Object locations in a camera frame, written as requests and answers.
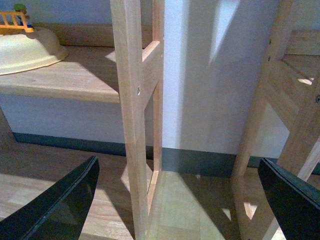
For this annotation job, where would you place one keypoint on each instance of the small toy figure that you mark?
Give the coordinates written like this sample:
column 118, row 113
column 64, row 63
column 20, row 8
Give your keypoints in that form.
column 19, row 7

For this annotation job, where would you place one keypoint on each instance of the orange toy fence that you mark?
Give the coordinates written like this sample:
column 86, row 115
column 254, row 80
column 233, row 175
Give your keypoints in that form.
column 9, row 24

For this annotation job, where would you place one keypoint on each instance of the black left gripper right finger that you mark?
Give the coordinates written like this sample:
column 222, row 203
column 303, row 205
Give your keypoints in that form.
column 294, row 202

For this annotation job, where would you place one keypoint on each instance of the wooden shelf unit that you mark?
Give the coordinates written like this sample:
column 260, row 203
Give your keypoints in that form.
column 105, row 99

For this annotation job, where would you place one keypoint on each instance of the wooden chair frame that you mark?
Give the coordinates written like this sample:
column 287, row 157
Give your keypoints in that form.
column 289, row 81

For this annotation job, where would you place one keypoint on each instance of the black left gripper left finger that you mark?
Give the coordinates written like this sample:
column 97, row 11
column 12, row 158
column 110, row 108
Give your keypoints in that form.
column 59, row 213

